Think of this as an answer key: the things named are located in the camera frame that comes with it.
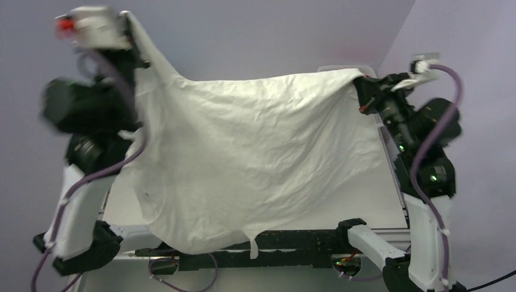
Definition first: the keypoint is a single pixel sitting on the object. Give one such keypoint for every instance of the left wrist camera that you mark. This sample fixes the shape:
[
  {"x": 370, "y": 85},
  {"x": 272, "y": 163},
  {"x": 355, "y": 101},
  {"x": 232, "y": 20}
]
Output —
[{"x": 93, "y": 27}]

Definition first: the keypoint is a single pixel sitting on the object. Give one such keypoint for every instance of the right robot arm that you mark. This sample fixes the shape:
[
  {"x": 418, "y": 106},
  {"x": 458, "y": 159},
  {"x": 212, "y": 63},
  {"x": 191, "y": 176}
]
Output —
[{"x": 426, "y": 179}]

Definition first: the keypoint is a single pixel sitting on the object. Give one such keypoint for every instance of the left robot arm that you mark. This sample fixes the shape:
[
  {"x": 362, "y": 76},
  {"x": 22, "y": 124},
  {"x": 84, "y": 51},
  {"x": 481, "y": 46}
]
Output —
[{"x": 93, "y": 115}]

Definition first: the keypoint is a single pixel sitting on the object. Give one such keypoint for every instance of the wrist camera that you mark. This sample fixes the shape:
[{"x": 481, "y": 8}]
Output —
[
  {"x": 420, "y": 71},
  {"x": 93, "y": 27}
]

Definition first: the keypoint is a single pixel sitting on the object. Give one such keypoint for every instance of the white t shirt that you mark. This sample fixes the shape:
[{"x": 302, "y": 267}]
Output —
[{"x": 228, "y": 159}]

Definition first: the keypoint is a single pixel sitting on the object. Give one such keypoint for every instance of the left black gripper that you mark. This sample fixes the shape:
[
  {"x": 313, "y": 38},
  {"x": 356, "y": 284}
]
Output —
[{"x": 132, "y": 52}]

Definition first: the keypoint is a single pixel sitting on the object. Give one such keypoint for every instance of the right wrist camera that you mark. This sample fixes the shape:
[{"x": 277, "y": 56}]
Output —
[{"x": 420, "y": 71}]

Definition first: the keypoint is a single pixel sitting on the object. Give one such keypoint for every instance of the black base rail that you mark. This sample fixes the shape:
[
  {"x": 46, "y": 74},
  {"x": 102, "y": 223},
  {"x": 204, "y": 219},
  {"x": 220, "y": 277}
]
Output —
[{"x": 315, "y": 248}]

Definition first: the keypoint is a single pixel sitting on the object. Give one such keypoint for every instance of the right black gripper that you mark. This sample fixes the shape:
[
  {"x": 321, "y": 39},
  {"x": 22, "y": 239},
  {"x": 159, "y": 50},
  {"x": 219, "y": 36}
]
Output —
[{"x": 370, "y": 90}]

